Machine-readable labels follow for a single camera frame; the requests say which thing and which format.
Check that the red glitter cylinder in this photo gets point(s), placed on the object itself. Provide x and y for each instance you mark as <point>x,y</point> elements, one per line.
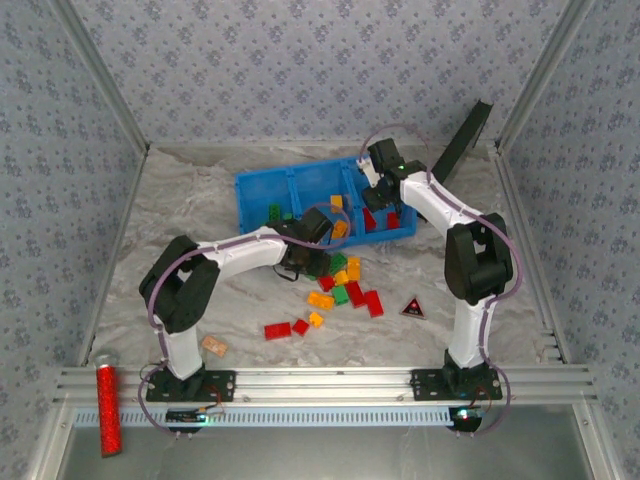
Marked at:
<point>109,415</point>

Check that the small yellow lego brick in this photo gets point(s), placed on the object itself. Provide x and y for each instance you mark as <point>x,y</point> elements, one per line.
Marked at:
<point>315,319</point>

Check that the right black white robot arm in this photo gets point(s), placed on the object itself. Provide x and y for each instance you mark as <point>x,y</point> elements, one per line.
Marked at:
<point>480,260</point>

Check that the black flat panel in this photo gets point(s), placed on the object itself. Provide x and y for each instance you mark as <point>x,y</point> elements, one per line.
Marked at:
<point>467,135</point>

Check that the aluminium corner post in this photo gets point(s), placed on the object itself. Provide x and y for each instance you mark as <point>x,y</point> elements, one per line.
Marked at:
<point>102,75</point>
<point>546,75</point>

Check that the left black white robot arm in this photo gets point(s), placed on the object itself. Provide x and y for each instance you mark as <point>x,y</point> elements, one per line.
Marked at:
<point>175,295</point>

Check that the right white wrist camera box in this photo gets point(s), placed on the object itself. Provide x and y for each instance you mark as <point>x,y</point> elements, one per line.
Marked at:
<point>367,172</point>

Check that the black red triangular badge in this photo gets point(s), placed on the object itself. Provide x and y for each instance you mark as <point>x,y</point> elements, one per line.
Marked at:
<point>413,309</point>

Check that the small red lego brick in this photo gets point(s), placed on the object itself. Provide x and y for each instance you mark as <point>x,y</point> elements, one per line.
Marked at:
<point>300,327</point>

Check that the small orange wooden tile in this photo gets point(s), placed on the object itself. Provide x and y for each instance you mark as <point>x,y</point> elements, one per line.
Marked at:
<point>215,346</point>

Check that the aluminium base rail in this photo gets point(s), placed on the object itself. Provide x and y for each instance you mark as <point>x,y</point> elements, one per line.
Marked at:
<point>325,385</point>

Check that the orange lego brick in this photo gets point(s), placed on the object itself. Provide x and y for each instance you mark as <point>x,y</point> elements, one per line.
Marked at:
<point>320,301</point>
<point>353,269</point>

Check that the aluminium lower frame bar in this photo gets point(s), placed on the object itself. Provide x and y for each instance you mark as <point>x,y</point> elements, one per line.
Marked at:
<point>597,445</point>
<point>50,445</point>

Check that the blue three-compartment plastic bin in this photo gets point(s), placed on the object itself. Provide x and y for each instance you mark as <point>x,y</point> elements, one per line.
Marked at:
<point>260,200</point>

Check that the yellow rounded lego piece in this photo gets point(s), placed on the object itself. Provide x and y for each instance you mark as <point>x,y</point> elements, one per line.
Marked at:
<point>339,229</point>

